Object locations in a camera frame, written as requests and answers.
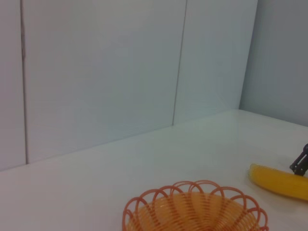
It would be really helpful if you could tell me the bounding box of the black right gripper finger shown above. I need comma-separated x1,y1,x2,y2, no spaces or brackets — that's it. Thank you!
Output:
289,143,308,177

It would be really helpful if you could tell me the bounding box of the yellow banana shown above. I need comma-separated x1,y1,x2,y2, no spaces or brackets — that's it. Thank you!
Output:
247,163,308,202

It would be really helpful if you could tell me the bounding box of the orange woven wire basket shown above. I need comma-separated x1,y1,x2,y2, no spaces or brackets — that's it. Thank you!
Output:
122,180,270,231

